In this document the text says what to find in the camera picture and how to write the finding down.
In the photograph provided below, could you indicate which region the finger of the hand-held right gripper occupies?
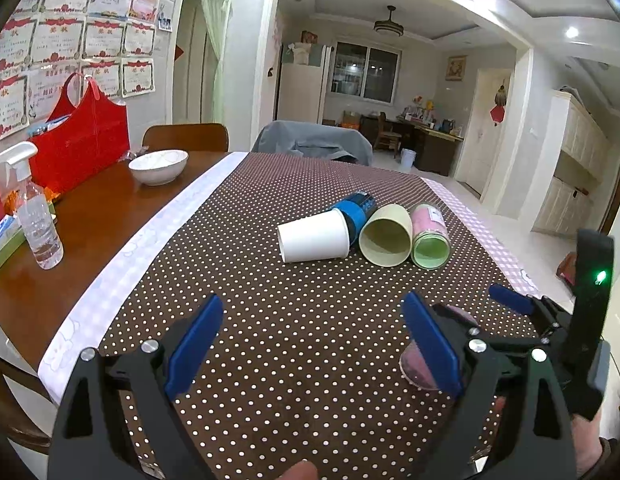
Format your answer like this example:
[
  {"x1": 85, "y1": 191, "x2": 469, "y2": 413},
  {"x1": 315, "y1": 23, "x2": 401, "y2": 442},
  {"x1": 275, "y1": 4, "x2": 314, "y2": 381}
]
[
  {"x1": 488, "y1": 283, "x2": 573, "y2": 343},
  {"x1": 430, "y1": 304, "x2": 547, "y2": 349}
]

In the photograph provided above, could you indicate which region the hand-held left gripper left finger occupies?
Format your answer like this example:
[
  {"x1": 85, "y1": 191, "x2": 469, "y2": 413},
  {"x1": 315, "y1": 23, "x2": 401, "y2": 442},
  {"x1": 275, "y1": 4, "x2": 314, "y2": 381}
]
[{"x1": 46, "y1": 292, "x2": 226, "y2": 480}]

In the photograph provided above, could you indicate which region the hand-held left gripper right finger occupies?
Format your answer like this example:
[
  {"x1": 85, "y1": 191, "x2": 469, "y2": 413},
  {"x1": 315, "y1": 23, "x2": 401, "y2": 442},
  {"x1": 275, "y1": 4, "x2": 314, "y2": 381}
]
[{"x1": 402, "y1": 290, "x2": 579, "y2": 480}]

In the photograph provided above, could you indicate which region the translucent pink cup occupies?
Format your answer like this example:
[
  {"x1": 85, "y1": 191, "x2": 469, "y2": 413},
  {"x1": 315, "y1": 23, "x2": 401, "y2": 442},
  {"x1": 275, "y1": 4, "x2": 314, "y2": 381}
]
[{"x1": 400, "y1": 305, "x2": 484, "y2": 392}]

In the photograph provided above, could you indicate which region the pink cup with green inside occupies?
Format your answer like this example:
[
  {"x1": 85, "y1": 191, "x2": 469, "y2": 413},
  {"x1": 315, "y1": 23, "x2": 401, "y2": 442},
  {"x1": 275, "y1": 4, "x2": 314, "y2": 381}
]
[{"x1": 411, "y1": 204, "x2": 452, "y2": 270}]

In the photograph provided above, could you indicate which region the cream yellow cup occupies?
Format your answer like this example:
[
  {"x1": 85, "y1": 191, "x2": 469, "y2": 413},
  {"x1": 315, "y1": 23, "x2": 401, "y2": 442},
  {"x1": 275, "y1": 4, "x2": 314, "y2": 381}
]
[{"x1": 359, "y1": 203, "x2": 414, "y2": 267}]

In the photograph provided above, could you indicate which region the blue cup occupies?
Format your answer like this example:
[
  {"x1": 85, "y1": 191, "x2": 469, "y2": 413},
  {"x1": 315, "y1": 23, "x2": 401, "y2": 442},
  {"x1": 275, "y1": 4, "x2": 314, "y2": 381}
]
[{"x1": 326, "y1": 191, "x2": 377, "y2": 247}]

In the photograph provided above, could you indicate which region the white paper cup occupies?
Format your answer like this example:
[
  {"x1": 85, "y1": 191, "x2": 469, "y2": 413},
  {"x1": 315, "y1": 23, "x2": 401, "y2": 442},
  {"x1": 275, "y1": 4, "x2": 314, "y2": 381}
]
[{"x1": 277, "y1": 208, "x2": 352, "y2": 264}]

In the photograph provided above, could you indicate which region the person's right hand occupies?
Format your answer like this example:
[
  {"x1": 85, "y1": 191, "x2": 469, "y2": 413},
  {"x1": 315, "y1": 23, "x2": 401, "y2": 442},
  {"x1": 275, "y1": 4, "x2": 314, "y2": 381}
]
[{"x1": 572, "y1": 409, "x2": 619, "y2": 479}]

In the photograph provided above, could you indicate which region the person's left hand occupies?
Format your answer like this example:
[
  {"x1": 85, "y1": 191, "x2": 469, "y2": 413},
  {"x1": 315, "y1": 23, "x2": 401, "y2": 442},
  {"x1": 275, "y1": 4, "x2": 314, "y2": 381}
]
[{"x1": 282, "y1": 460, "x2": 319, "y2": 480}]

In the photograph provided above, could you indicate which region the red stool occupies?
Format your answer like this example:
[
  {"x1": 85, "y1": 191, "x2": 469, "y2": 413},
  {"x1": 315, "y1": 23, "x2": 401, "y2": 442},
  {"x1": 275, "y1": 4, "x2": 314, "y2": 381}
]
[{"x1": 557, "y1": 252, "x2": 579, "y2": 287}]

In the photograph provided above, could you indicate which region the brown polka dot tablecloth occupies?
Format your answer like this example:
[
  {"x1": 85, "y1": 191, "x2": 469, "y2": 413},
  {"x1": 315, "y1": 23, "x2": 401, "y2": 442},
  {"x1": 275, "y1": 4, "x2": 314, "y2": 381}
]
[{"x1": 37, "y1": 151, "x2": 541, "y2": 480}]

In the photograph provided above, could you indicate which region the brown wooden door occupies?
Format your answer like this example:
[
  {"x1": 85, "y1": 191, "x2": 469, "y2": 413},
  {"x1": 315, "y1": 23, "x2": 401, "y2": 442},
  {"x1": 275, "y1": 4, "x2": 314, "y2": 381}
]
[{"x1": 602, "y1": 159, "x2": 620, "y2": 235}]

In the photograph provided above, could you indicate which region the white door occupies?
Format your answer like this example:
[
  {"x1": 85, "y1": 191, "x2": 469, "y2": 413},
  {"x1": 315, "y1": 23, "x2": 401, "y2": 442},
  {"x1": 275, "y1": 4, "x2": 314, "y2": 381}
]
[{"x1": 465, "y1": 67, "x2": 514, "y2": 197}]

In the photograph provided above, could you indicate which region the dark wooden desk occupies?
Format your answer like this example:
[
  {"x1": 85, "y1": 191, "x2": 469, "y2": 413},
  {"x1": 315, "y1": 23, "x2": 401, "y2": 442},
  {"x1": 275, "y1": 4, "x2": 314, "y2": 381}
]
[{"x1": 360, "y1": 112, "x2": 464, "y2": 177}]

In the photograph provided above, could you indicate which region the white ceramic bowl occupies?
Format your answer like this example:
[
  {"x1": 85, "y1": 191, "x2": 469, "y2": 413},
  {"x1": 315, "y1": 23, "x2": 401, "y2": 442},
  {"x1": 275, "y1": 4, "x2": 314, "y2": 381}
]
[{"x1": 128, "y1": 149, "x2": 189, "y2": 187}]

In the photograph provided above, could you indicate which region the slatted wooden chair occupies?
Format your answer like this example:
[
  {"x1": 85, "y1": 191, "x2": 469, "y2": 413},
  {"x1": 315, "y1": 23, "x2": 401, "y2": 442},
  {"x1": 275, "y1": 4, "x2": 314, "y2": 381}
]
[{"x1": 375, "y1": 112, "x2": 402, "y2": 152}]

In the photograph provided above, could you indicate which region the red hanging door ornament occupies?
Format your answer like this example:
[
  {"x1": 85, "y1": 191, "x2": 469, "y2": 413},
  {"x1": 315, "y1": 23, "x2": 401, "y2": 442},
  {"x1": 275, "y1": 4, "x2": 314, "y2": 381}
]
[{"x1": 489, "y1": 77, "x2": 511, "y2": 126}]

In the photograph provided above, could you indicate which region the clear spray bottle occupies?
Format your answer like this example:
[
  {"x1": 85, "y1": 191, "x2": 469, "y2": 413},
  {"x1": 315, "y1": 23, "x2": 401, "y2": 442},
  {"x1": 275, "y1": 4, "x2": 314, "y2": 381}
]
[{"x1": 0, "y1": 141, "x2": 65, "y2": 270}]

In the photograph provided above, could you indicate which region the brown wooden chair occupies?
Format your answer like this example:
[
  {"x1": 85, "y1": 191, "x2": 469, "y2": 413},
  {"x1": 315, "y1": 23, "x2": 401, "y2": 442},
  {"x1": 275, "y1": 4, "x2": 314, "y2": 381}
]
[{"x1": 141, "y1": 123, "x2": 230, "y2": 154}]

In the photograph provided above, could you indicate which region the green tissue pack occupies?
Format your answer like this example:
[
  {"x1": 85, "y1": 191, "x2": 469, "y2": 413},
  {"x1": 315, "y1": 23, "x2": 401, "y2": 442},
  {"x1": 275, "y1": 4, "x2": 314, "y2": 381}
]
[{"x1": 0, "y1": 212, "x2": 26, "y2": 279}]

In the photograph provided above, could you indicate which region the grey covered chair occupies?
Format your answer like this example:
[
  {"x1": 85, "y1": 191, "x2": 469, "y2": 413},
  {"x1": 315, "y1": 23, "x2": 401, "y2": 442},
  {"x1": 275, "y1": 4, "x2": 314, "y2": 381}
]
[{"x1": 251, "y1": 120, "x2": 375, "y2": 167}]

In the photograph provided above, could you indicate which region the red bag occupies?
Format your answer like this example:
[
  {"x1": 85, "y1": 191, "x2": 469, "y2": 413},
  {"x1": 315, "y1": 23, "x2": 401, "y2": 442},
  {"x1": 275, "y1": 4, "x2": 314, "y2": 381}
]
[{"x1": 27, "y1": 72, "x2": 130, "y2": 196}]

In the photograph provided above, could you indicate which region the kitchen window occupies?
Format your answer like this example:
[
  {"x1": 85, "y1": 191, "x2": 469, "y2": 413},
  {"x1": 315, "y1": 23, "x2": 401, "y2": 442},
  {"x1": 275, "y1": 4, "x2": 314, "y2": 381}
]
[{"x1": 331, "y1": 41, "x2": 404, "y2": 103}]

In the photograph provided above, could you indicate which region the white refrigerator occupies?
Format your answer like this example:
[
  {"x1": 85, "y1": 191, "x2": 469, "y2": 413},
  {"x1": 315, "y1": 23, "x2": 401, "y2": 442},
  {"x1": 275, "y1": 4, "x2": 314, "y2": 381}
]
[{"x1": 275, "y1": 42, "x2": 336, "y2": 125}]

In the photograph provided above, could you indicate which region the round ceiling lamp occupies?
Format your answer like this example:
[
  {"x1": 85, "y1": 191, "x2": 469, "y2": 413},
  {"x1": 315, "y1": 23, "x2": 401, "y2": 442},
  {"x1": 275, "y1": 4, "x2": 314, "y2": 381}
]
[{"x1": 373, "y1": 6, "x2": 405, "y2": 39}]

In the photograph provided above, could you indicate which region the green sheer curtain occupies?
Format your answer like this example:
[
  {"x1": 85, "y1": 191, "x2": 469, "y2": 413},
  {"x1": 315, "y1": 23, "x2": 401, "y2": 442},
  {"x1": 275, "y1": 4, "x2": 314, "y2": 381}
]
[{"x1": 192, "y1": 0, "x2": 236, "y2": 127}]

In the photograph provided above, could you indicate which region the cream wall cabinet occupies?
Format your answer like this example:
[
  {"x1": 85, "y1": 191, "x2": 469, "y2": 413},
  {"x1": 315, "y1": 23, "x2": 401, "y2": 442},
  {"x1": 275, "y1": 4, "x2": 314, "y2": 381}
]
[{"x1": 532, "y1": 89, "x2": 612, "y2": 237}]

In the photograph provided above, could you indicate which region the wall of award certificates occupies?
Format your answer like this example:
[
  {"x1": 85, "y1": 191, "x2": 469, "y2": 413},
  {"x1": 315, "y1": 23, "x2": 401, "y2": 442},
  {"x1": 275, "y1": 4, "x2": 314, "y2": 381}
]
[{"x1": 0, "y1": 0, "x2": 172, "y2": 144}]

